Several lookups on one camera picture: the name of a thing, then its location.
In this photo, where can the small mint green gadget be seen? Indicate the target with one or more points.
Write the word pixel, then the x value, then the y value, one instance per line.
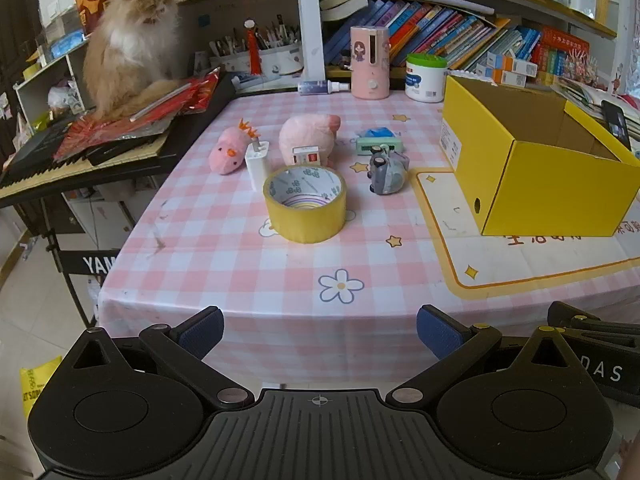
pixel 377 144

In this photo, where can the red boxed book set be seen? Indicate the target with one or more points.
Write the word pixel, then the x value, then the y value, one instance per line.
pixel 560 55

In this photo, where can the grey toy car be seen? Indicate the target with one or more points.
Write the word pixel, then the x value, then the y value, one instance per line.
pixel 387 175

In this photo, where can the white bookshelf post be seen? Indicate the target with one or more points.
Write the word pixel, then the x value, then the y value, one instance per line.
pixel 310 20

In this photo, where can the red tassel ornament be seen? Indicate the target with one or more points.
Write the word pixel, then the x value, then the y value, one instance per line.
pixel 252 50

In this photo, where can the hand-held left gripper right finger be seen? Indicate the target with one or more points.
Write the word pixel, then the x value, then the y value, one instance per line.
pixel 440 332

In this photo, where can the black electronic keyboard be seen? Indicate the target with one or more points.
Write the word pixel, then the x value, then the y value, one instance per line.
pixel 200 110

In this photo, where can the pink pig plush toy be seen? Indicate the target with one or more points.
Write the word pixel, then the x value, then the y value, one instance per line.
pixel 305 132

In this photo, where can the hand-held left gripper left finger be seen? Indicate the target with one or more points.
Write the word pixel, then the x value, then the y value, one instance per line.
pixel 202 332

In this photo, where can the small spray bottle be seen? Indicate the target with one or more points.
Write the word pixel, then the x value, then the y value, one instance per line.
pixel 315 87

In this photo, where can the red plastic packets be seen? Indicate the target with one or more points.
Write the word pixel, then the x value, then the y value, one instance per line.
pixel 100 135

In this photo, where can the white orange medicine box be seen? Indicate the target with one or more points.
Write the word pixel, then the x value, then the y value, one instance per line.
pixel 510 78
pixel 512 63

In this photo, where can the yellow tape roll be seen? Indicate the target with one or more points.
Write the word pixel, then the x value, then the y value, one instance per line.
pixel 305 222

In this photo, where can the white round pen holder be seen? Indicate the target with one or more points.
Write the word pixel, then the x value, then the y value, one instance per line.
pixel 280 60

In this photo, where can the white side shelf unit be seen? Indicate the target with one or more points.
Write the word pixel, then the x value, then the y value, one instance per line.
pixel 40 75

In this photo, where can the pink cartoon humidifier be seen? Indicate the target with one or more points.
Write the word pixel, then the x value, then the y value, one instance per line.
pixel 370 70

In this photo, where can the stack of papers and booklets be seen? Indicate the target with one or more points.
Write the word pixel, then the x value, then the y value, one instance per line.
pixel 585 97

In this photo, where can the black keyboard stand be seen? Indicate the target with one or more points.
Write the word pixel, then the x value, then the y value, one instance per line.
pixel 85 262

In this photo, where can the yellow plastic bag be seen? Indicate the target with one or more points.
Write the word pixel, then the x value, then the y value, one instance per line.
pixel 35 385

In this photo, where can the clear plastic storage box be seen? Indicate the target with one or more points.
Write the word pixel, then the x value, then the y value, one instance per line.
pixel 65 40

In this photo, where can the fluffy orange white cat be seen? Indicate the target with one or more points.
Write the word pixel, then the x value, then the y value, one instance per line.
pixel 130 45

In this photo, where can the white charger plug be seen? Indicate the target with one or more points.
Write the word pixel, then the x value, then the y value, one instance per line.
pixel 257 170

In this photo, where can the yellow cardboard box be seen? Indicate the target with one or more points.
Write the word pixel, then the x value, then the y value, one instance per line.
pixel 550 190

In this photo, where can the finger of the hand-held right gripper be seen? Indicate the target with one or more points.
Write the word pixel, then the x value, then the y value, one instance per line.
pixel 600 332

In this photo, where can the white canister green lid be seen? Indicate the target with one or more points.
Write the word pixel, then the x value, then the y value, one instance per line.
pixel 425 82

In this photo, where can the white mat yellow border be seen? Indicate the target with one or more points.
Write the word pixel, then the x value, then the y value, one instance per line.
pixel 500 265

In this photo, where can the black smartphone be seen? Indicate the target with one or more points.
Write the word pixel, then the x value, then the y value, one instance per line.
pixel 617 125

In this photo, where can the pink chick plush toy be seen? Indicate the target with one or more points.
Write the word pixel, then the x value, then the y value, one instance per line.
pixel 227 150

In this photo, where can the small white red box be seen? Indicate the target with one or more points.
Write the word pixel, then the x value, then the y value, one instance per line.
pixel 305 156

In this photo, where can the row of colourful books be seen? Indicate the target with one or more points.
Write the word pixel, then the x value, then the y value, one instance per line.
pixel 430 25

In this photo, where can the black flat box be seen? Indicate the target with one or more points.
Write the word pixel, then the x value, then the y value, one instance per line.
pixel 35 145

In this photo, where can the pink checkered tablecloth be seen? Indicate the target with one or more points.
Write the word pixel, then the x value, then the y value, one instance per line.
pixel 200 240

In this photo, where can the thick lying book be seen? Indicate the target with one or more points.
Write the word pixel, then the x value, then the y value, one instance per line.
pixel 345 0

